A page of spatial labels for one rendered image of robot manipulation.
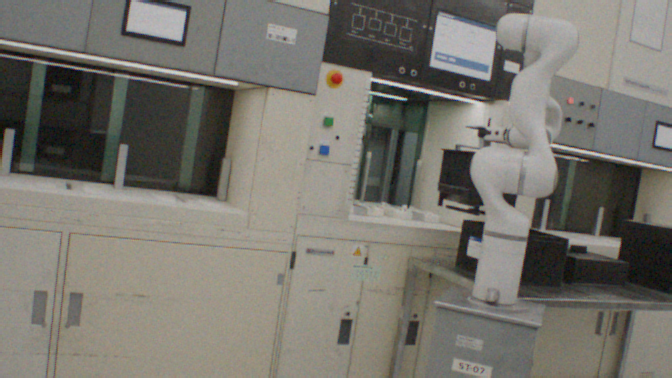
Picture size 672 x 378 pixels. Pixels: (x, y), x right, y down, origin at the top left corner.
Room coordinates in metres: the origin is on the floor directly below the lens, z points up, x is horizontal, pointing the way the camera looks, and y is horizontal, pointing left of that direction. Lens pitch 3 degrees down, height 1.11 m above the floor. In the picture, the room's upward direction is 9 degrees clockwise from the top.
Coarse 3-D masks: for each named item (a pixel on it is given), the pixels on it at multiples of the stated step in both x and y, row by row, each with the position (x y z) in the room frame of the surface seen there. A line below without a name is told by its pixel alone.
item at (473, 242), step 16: (464, 224) 2.28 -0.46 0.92; (480, 224) 2.19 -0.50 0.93; (464, 240) 2.26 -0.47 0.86; (480, 240) 2.17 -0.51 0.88; (528, 240) 2.08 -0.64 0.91; (544, 240) 2.11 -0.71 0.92; (560, 240) 2.14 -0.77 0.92; (464, 256) 2.25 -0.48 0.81; (528, 256) 2.08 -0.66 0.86; (544, 256) 2.11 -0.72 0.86; (560, 256) 2.14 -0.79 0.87; (528, 272) 2.09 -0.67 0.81; (544, 272) 2.12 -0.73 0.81; (560, 272) 2.15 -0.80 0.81
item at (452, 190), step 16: (480, 128) 2.31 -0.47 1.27; (480, 144) 2.32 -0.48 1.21; (448, 160) 2.34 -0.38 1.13; (464, 160) 2.24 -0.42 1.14; (448, 176) 2.32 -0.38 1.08; (464, 176) 2.23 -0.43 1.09; (448, 192) 2.31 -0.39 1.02; (464, 192) 2.22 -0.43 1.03; (448, 208) 2.37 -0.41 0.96; (464, 208) 2.28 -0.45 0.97
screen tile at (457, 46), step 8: (440, 24) 2.39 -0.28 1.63; (448, 24) 2.41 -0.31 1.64; (456, 24) 2.42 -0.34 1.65; (448, 32) 2.41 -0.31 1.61; (456, 32) 2.42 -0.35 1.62; (464, 32) 2.44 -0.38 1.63; (440, 40) 2.40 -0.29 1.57; (448, 40) 2.41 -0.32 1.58; (456, 40) 2.43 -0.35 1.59; (464, 40) 2.44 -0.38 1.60; (440, 48) 2.40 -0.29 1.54; (448, 48) 2.41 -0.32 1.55; (456, 48) 2.43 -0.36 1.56
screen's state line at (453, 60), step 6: (438, 54) 2.40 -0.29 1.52; (444, 54) 2.41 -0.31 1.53; (438, 60) 2.40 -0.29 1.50; (444, 60) 2.41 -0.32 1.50; (450, 60) 2.42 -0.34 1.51; (456, 60) 2.43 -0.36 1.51; (462, 60) 2.44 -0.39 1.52; (468, 60) 2.46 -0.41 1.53; (462, 66) 2.45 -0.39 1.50; (468, 66) 2.46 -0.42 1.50; (474, 66) 2.47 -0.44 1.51; (480, 66) 2.48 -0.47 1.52; (486, 66) 2.49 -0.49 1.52; (486, 72) 2.50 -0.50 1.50
